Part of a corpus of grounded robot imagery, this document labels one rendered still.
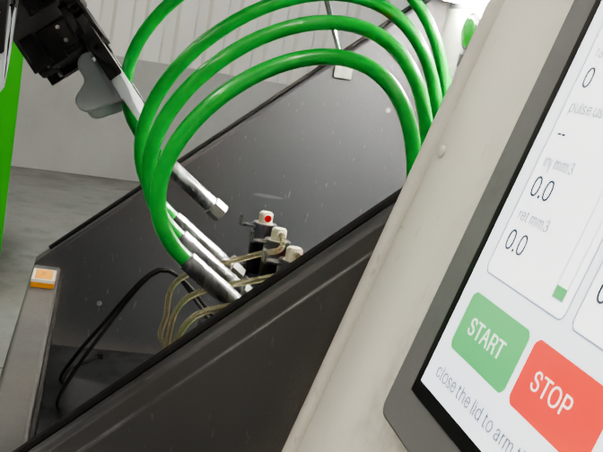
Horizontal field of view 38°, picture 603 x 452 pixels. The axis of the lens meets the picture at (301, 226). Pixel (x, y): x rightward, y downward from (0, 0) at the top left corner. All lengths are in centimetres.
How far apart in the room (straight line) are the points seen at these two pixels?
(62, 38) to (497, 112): 54
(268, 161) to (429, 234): 75
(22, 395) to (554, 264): 59
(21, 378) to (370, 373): 44
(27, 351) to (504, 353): 65
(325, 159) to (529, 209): 87
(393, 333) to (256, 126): 76
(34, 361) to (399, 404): 53
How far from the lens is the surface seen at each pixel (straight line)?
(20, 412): 86
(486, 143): 56
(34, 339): 104
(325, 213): 135
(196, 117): 73
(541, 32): 57
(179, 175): 98
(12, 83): 420
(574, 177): 45
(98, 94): 96
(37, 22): 98
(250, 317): 66
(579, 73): 50
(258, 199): 132
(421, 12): 102
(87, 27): 95
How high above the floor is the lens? 132
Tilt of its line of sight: 11 degrees down
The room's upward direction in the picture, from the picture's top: 10 degrees clockwise
